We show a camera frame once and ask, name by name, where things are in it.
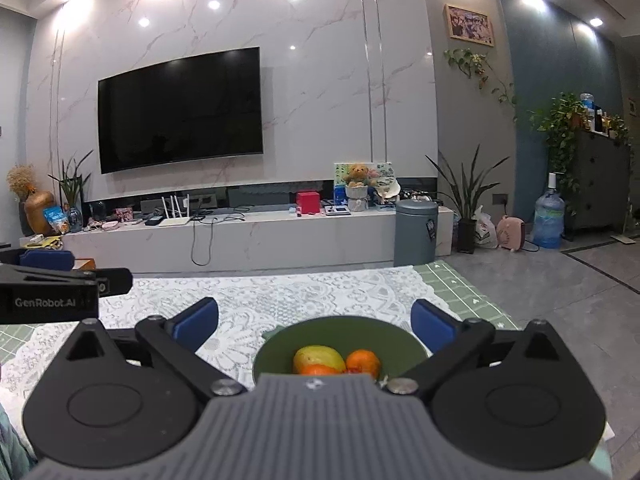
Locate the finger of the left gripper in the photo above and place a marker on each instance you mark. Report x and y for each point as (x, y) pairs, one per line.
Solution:
(39, 258)
(109, 282)

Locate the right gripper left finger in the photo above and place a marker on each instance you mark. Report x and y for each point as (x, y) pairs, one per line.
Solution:
(173, 343)

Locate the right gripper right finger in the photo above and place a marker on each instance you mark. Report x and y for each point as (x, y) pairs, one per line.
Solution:
(454, 344)

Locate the orange tangerine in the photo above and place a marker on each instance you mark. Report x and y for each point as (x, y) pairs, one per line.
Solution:
(319, 370)
(363, 361)

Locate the orange cardboard box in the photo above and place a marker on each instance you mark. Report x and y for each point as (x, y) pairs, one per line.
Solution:
(84, 264)

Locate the golden vase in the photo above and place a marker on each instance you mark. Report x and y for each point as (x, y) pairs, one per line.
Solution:
(35, 205)

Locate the green grid table mat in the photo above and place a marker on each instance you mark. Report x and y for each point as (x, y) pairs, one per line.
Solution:
(461, 297)

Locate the green colander bowl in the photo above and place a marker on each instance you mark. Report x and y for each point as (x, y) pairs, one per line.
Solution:
(397, 349)

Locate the left potted plant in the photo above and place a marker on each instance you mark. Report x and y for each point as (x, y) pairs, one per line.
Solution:
(71, 183)

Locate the white lace tablecloth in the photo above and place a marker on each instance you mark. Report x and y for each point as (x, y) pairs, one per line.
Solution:
(253, 305)

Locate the white wifi router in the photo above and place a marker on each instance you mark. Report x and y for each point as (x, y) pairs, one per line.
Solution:
(176, 210)

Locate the grey-blue trash bin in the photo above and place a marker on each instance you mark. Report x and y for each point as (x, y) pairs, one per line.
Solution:
(415, 232)

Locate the white plastic bag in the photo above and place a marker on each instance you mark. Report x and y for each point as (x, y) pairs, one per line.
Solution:
(485, 235)

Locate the pink small heater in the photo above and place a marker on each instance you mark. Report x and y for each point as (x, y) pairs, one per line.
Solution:
(511, 233)

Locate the white tv cabinet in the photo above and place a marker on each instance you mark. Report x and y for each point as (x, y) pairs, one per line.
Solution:
(249, 242)

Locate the potted long-leaf plant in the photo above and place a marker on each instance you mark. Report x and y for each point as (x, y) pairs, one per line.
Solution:
(465, 188)

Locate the blue water jug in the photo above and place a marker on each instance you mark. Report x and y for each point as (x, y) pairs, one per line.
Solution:
(549, 217)

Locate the striped teal sleeve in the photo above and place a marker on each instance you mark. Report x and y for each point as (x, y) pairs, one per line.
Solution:
(15, 459)

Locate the teddy bear bouquet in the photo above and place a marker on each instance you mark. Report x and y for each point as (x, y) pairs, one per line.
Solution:
(357, 187)

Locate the red box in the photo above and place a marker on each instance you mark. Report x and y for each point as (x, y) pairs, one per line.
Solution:
(308, 202)

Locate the dark drawer cabinet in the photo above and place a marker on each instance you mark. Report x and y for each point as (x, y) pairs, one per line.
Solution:
(602, 171)

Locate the trailing green plant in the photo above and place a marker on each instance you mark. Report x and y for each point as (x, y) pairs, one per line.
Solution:
(560, 122)

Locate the black wall television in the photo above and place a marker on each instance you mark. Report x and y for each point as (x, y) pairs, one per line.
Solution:
(200, 107)

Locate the framed wall picture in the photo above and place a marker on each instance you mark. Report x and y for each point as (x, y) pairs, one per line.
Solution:
(470, 26)

